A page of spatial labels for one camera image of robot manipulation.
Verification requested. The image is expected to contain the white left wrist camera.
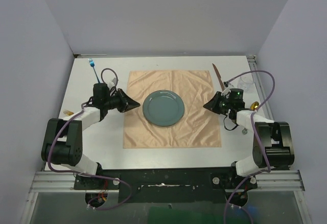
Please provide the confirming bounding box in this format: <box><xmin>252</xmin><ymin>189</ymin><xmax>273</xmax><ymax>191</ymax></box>
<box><xmin>108</xmin><ymin>78</ymin><xmax>118</xmax><ymax>88</ymax></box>

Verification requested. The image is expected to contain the copper table knife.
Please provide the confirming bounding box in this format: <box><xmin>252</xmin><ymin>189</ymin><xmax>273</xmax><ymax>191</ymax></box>
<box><xmin>212</xmin><ymin>63</ymin><xmax>225</xmax><ymax>91</ymax></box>

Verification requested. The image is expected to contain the clear drinking glass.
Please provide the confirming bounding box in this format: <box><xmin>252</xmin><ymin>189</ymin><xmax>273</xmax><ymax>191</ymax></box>
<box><xmin>238</xmin><ymin>73</ymin><xmax>254</xmax><ymax>92</ymax></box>

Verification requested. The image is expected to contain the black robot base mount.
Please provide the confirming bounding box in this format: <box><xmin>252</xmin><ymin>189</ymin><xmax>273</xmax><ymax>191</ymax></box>
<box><xmin>74</xmin><ymin>167</ymin><xmax>258</xmax><ymax>206</ymax></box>

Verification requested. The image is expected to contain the gold fork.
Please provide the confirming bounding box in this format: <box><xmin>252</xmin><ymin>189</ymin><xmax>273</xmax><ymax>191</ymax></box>
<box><xmin>63</xmin><ymin>110</ymin><xmax>74</xmax><ymax>116</ymax></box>

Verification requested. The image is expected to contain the iridescent gold spoon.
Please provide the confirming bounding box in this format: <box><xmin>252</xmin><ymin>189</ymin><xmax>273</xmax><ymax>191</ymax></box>
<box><xmin>241</xmin><ymin>101</ymin><xmax>261</xmax><ymax>135</ymax></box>

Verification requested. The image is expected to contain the teal round plate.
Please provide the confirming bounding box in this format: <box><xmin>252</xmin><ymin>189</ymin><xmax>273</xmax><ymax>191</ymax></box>
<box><xmin>142</xmin><ymin>90</ymin><xmax>185</xmax><ymax>127</ymax></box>

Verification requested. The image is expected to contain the blue fork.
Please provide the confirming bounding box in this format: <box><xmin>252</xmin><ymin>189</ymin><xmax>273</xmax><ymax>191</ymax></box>
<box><xmin>88</xmin><ymin>58</ymin><xmax>101</xmax><ymax>83</ymax></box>

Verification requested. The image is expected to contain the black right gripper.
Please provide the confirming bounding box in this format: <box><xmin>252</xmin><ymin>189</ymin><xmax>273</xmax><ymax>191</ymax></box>
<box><xmin>204</xmin><ymin>92</ymin><xmax>232</xmax><ymax>115</ymax></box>

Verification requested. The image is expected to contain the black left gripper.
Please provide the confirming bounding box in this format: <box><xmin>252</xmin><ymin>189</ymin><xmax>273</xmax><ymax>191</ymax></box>
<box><xmin>104</xmin><ymin>87</ymin><xmax>140</xmax><ymax>113</ymax></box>

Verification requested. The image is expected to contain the peach satin cloth napkin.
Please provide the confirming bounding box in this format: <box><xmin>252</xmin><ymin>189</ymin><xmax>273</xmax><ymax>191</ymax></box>
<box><xmin>123</xmin><ymin>70</ymin><xmax>222</xmax><ymax>149</ymax></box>

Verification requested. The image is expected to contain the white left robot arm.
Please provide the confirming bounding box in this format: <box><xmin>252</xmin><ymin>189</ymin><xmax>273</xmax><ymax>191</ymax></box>
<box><xmin>41</xmin><ymin>83</ymin><xmax>140</xmax><ymax>189</ymax></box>

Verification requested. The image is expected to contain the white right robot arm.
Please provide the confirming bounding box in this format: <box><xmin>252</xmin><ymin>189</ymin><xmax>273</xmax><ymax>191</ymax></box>
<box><xmin>203</xmin><ymin>88</ymin><xmax>295</xmax><ymax>188</ymax></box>

